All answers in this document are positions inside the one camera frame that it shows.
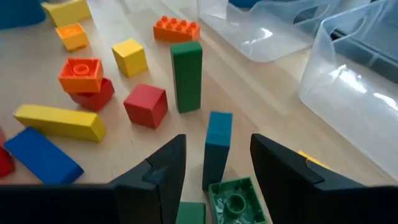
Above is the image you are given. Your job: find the magenta two-by-four lego brick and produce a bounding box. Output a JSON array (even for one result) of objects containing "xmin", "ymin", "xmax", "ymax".
[{"xmin": 0, "ymin": 127, "xmax": 16, "ymax": 178}]

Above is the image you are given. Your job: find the green square lego brick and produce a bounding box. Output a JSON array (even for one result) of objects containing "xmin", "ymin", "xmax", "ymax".
[{"xmin": 208, "ymin": 177, "xmax": 268, "ymax": 224}]

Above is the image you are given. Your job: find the yellow arch block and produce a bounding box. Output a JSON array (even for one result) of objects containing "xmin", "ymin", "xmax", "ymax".
[{"xmin": 41, "ymin": 0, "xmax": 93, "ymax": 28}]

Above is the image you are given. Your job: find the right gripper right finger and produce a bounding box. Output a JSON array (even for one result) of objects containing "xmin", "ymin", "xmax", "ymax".
[{"xmin": 249, "ymin": 133, "xmax": 398, "ymax": 224}]

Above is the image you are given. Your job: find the orange two-by-four lego brick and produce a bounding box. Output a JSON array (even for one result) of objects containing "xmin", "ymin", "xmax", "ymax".
[{"xmin": 152, "ymin": 15, "xmax": 201, "ymax": 44}]

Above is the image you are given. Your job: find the teal plastic bin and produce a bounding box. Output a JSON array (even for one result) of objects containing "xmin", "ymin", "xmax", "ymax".
[{"xmin": 0, "ymin": 0, "xmax": 47, "ymax": 30}]

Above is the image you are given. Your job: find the clear plastic bin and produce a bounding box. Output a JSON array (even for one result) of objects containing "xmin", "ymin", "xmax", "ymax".
[
  {"xmin": 196, "ymin": 0, "xmax": 343, "ymax": 63},
  {"xmin": 297, "ymin": 0, "xmax": 398, "ymax": 182}
]

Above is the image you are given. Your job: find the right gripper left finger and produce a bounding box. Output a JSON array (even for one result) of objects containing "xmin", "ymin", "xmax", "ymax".
[{"xmin": 0, "ymin": 133, "xmax": 188, "ymax": 224}]

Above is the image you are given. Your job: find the small green block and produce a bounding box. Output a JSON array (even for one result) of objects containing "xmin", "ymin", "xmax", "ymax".
[{"xmin": 175, "ymin": 201, "xmax": 206, "ymax": 224}]

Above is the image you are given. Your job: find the long teal wooden block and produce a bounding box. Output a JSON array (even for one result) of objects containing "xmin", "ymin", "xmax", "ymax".
[{"xmin": 201, "ymin": 111, "xmax": 234, "ymax": 192}]

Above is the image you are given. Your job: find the long green wooden block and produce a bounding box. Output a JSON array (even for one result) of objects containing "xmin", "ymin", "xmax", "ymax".
[{"xmin": 170, "ymin": 40, "xmax": 203, "ymax": 114}]

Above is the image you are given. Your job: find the red wooden cube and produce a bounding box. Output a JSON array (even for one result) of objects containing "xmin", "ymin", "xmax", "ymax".
[{"xmin": 123, "ymin": 83, "xmax": 169, "ymax": 130}]

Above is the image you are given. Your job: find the small orange lego brick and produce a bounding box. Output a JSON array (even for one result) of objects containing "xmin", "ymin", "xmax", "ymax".
[{"xmin": 55, "ymin": 22, "xmax": 90, "ymax": 52}]

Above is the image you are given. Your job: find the yellow wooden cube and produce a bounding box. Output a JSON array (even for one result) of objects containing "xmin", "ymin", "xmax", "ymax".
[{"xmin": 111, "ymin": 38, "xmax": 149, "ymax": 78}]

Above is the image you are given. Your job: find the red arch block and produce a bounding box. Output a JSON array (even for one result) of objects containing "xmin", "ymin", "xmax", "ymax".
[{"xmin": 68, "ymin": 77, "xmax": 116, "ymax": 112}]

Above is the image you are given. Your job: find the long blue wooden block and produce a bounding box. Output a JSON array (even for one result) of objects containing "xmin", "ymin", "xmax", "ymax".
[{"xmin": 4, "ymin": 126, "xmax": 85, "ymax": 185}]

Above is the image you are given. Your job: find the orange square lego brick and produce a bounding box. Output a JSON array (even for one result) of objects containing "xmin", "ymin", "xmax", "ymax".
[{"xmin": 58, "ymin": 57, "xmax": 104, "ymax": 94}]

